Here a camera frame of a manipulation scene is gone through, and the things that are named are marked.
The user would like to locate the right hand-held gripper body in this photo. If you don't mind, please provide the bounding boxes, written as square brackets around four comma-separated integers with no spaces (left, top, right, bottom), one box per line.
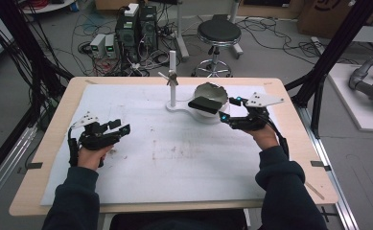
[229,91,286,132]

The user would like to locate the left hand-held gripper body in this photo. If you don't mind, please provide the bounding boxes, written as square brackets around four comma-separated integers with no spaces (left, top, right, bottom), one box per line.
[70,110,123,151]

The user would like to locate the black wallet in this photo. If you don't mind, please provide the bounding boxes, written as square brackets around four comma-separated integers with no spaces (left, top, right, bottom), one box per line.
[187,96,227,116]

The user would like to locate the white jagged-rim bowl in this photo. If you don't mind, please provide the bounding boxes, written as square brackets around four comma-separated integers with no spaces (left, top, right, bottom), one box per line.
[192,80,230,119]

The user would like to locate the white key stand with tray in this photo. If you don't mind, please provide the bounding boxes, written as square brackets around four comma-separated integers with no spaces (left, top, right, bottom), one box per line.
[157,49,232,126]

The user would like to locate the person's left hand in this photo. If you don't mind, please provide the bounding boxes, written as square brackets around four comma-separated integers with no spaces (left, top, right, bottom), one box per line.
[77,144,115,172]

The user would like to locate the person's right hand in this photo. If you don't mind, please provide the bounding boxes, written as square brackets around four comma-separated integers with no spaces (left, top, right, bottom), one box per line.
[245,124,281,151]

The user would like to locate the white table mat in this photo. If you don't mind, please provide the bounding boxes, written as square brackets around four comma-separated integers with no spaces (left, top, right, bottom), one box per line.
[39,82,286,206]

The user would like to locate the black tape strip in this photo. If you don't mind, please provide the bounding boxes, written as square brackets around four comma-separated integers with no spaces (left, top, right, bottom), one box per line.
[310,160,333,173]
[26,161,44,171]

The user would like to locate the white metal stand leg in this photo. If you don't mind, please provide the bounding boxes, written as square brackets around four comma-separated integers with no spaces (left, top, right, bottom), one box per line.
[174,0,191,62]
[229,0,245,60]

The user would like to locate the black round stool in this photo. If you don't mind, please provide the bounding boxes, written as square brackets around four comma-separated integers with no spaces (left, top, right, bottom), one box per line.
[191,18,243,79]

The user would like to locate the grey power supply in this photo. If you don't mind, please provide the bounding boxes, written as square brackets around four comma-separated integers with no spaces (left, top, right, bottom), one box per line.
[89,33,107,58]
[104,33,118,59]

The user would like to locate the black computer tower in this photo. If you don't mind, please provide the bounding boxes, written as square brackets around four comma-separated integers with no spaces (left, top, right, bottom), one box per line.
[114,12,141,63]
[138,4,159,53]

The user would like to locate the white platform board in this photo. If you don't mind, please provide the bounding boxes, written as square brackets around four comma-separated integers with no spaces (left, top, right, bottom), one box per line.
[327,62,373,134]

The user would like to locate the white power strip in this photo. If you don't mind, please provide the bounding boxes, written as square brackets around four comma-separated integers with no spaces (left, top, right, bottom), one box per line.
[311,35,328,56]

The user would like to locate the person's dark clothing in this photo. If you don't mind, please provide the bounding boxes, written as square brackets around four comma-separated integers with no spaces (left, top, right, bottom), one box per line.
[108,208,249,230]

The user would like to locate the white box on tower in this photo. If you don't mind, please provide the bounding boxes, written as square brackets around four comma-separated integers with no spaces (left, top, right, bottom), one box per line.
[123,2,141,18]

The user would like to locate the large cardboard box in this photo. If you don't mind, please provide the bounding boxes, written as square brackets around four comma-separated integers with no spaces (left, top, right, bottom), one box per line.
[296,0,373,40]

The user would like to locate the white round table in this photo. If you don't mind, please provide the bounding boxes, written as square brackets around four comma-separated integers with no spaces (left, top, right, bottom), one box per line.
[20,0,77,15]

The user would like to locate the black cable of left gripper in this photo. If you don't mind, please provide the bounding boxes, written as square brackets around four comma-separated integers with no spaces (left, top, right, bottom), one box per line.
[66,126,81,168]

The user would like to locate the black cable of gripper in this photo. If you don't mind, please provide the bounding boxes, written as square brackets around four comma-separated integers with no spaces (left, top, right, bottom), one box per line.
[66,126,81,168]
[262,114,291,161]

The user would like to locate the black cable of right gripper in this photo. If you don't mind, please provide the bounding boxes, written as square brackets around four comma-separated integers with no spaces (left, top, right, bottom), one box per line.
[262,114,291,161]

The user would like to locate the aluminium rail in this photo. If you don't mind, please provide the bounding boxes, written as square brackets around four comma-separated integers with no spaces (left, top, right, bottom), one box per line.
[296,104,361,230]
[0,124,38,213]

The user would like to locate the tangle of floor cables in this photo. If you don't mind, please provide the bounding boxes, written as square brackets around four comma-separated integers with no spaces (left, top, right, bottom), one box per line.
[48,3,182,78]

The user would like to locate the black frame post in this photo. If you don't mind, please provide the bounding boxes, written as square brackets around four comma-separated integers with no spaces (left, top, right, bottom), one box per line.
[284,0,373,139]
[0,0,75,190]

